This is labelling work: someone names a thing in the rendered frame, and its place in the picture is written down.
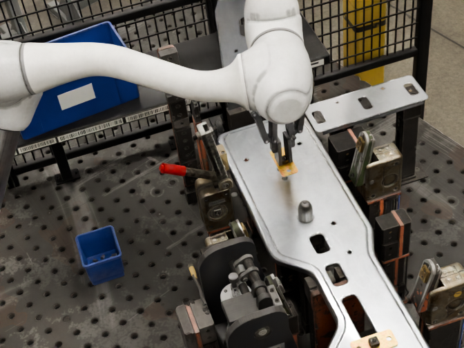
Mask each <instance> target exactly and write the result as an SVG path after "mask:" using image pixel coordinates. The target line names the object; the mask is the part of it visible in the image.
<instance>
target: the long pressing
mask: <svg viewBox="0 0 464 348"><path fill-rule="evenodd" d="M298 142H300V143H301V145H297V143H298ZM220 144H223V146H224V149H225V151H226V153H227V157H228V163H229V170H230V171H229V172H230V174H231V177H232V178H233V181H234V182H235V185H236V186H237V188H238V191H239V193H240V195H241V197H242V199H243V201H244V204H245V206H246V208H247V210H248V212H249V214H250V216H251V219H252V220H253V223H254V224H255V227H256V229H257V231H258V233H259V235H260V237H261V239H262V241H263V243H264V246H265V248H266V250H267V252H268V254H269V256H270V258H271V259H272V260H273V261H274V262H275V263H276V264H278V265H280V266H282V267H286V268H288V269H292V270H294V271H298V272H301V273H305V274H307V275H308V276H310V277H311V278H312V279H313V280H314V282H315V284H316V286H317V288H318V290H319V292H320V294H321V296H322V297H323V299H324V301H325V303H326V305H327V307H328V309H329V311H330V313H331V315H332V317H333V319H334V321H335V323H336V330H335V332H334V335H333V337H332V339H331V341H330V343H329V345H328V347H327V348H351V346H350V342H351V341H354V340H357V339H360V338H361V337H360V334H359V333H358V330H357V328H356V327H355V325H354V323H353V321H352V319H351V317H350V315H349V314H348V312H347V310H346V308H345V306H344V304H343V302H342V300H343V299H344V298H347V297H349V296H356V297H357V299H358V301H359V303H360V305H361V307H362V308H363V310H364V312H365V314H366V316H367V317H368V319H369V321H370V323H371V325H372V327H373V328H374V331H375V332H376V333H378V332H381V331H384V330H387V329H391V330H392V332H393V334H394V336H395V337H396V339H397V341H398V346H396V347H392V348H430V347H429V345H428V344H427V342H426V340H425V338H424V337H423V335H422V333H421V331H420V330H419V328H418V327H417V325H416V323H415V322H414V319H413V318H412V316H411V315H410V313H409V312H408V310H407V307H406V306H405V304H404V303H403V301H402V300H401V298H400V296H399V294H398V292H397V291H396V289H395V288H394V286H393V284H392V282H391V280H390V279H389V277H388V276H387V274H386V273H385V270H384V269H383V267H382V265H381V264H380V262H379V261H378V258H377V257H376V254H375V251H374V230H373V228H372V226H371V224H370V222H369V220H368V219H367V217H366V215H365V214H364V212H363V210H362V209H361V207H360V206H359V204H358V203H357V201H356V199H355V197H354V196H353V194H352V192H351V191H350V189H349V187H348V186H347V184H346V183H345V181H344V180H343V178H342V176H341V174H340V173H339V171H338V169H337V168H336V166H335V164H334V163H333V161H332V160H331V158H330V156H329V154H328V153H327V151H326V150H325V148H324V146H323V145H322V143H321V141H320V140H319V138H318V136H317V135H316V133H315V131H314V130H313V128H312V127H311V124H310V123H309V121H308V120H307V118H306V117H305V118H304V126H303V132H302V133H297V134H296V139H295V144H296V145H295V147H293V148H291V150H292V157H293V162H294V164H295V165H296V167H297V169H298V172H297V173H295V174H293V175H288V176H287V179H286V180H283V179H282V178H283V176H281V174H280V172H279V171H278V167H277V166H276V164H275V162H274V161H273V159H272V157H271V155H270V151H271V149H270V143H268V144H265V143H264V142H263V140H262V138H261V136H260V133H259V131H258V127H257V125H256V123H254V124H250V125H248V126H244V127H241V128H237V129H234V130H230V131H228V132H225V133H222V134H221V135H219V137H218V138H217V145H220ZM245 159H248V161H247V162H245V161H244V160H245ZM303 200H308V201H310V202H311V205H312V207H313V220H312V221H311V222H309V223H302V222H300V221H299V219H298V205H299V203H300V202H301V201H303ZM332 222H335V224H334V225H332V224H331V223H332ZM315 235H322V236H323V237H324V239H325V240H326V242H327V244H328V246H329V248H330V250H329V251H327V252H324V253H316V251H315V249H314V247H313V245H312V243H311V241H310V238H311V237H313V236H315ZM348 251H352V253H351V254H348V253H347V252H348ZM333 264H337V265H339V266H340V268H341V270H342V272H343V273H344V275H345V277H346V279H347V283H346V284H344V285H341V286H338V287H337V286H334V285H333V283H332V281H331V279H330V277H329V276H328V274H327V272H326V270H325V269H326V268H327V267H328V266H331V265H333Z"/></svg>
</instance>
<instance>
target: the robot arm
mask: <svg viewBox="0 0 464 348"><path fill-rule="evenodd" d="M244 31H245V37H246V44H247V47H248V50H246V51H244V52H242V53H240V54H238V55H237V57H236V58H235V59H234V61H233V62H232V63H231V64H230V65H228V66H227V67H225V68H221V69H218V70H210V71H201V70H193V69H190V68H185V67H183V66H179V65H177V64H173V63H171V62H168V61H164V60H162V59H158V58H156V57H152V56H150V55H146V54H144V53H141V52H137V51H135V50H131V49H129V48H125V47H121V46H116V45H112V44H107V43H20V42H17V41H8V40H0V210H1V205H2V202H3V198H4V195H5V191H6V187H7V183H8V178H9V175H10V170H11V167H12V162H13V159H14V156H15V151H16V148H17V143H18V140H19V135H20V132H21V131H24V130H25V129H26V128H27V127H28V126H29V125H30V123H31V121H32V118H33V116H34V113H35V111H36V109H37V106H38V104H39V101H40V99H41V97H42V95H43V92H44V91H47V90H50V89H51V88H54V87H57V86H60V85H63V84H66V83H68V82H71V81H74V80H78V79H82V78H85V77H94V76H103V77H112V78H116V79H121V80H124V81H128V82H130V83H133V84H137V85H140V86H144V87H147V88H151V89H153V90H158V91H160V92H163V93H167V94H170V95H175V96H177V97H181V98H185V99H190V100H194V101H199V102H232V103H236V104H239V105H241V106H242V107H244V108H245V109H246V110H248V111H249V112H250V114H251V116H252V117H253V118H254V119H255V122H256V125H257V127H258V131H259V133H260V136H261V138H262V140H263V142H264V143H265V144H268V143H270V149H271V151H272V153H274V157H275V160H276V162H277V163H278V165H279V166H282V146H281V141H280V139H279V138H278V124H285V128H286V131H283V132H282V134H283V141H284V153H285V155H286V156H287V158H288V160H289V163H292V162H293V157H292V150H291V148H293V147H295V145H296V144H295V139H296V134H297V133H302V132H303V126H304V121H305V113H306V111H307V109H308V107H309V105H310V103H311V99H312V95H313V73H312V68H311V62H310V59H309V55H308V53H307V51H306V49H305V45H304V39H303V33H302V17H301V16H300V10H299V5H298V1H297V0H246V1H245V6H244ZM261 116H262V117H263V118H265V119H267V120H268V121H269V133H267V132H266V129H265V127H264V124H263V121H262V118H261ZM293 122H294V123H293Z"/></svg>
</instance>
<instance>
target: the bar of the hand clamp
mask: <svg viewBox="0 0 464 348"><path fill-rule="evenodd" d="M215 122H216V123H215V127H213V128H212V127H211V126H209V127H208V125H207V123H206V122H203V123H201V124H198V125H196V127H197V130H198V132H196V133H195V134H196V135H194V136H192V138H193V140H194V141H195V140H197V139H198V140H199V141H200V140H202V142H203V145H204V147H205V149H206V153H207V155H208V157H209V160H210V162H211V165H212V167H213V170H214V172H215V174H216V176H217V179H218V181H219V182H220V181H221V180H223V179H226V178H228V175H227V174H226V170H225V168H224V165H223V163H222V160H221V157H220V154H219V152H218V149H217V146H216V145H215V141H214V139H213V136H212V135H214V134H215V133H214V132H215V131H218V133H220V134H222V133H224V128H223V126H222V123H221V121H218V120H217V121H215Z"/></svg>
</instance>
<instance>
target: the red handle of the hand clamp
mask: <svg viewBox="0 0 464 348"><path fill-rule="evenodd" d="M159 170H160V172H161V173H164V174H169V175H178V176H189V177H197V178H202V179H207V180H215V181H218V178H217V176H216V174H215V172H214V171H205V170H201V169H196V168H188V167H185V166H180V165H176V164H167V163H162V164H161V165H160V166H159Z"/></svg>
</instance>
